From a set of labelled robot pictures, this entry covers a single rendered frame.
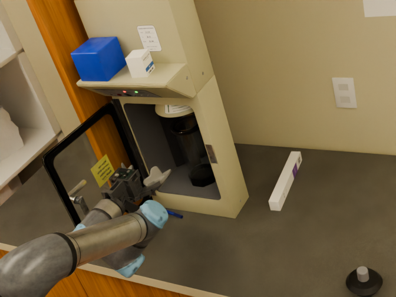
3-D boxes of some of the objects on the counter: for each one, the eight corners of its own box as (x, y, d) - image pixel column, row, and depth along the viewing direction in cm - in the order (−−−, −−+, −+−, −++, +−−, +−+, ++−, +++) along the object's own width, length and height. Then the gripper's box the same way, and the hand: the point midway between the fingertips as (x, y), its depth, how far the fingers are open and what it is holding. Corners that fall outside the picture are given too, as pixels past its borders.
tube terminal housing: (188, 163, 221) (121, -33, 180) (266, 171, 203) (211, -44, 163) (155, 206, 204) (72, 0, 163) (236, 218, 187) (166, -8, 146)
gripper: (133, 197, 151) (171, 152, 164) (79, 190, 161) (119, 148, 174) (143, 222, 155) (180, 176, 169) (90, 213, 165) (128, 170, 179)
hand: (151, 169), depth 173 cm, fingers open, 14 cm apart
